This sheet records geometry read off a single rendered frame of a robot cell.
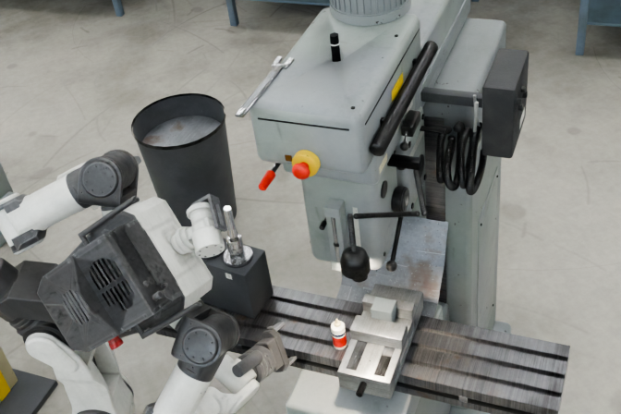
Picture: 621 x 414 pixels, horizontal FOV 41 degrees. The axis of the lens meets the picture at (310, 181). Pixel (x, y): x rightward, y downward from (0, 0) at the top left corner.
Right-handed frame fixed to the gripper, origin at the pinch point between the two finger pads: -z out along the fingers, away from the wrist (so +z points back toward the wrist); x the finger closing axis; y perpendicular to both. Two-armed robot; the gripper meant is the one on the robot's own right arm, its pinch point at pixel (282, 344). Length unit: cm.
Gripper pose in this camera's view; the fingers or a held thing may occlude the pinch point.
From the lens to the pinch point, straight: 239.5
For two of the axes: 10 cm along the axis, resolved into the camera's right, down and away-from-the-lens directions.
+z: -4.9, 2.3, -8.4
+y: -8.1, 2.4, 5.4
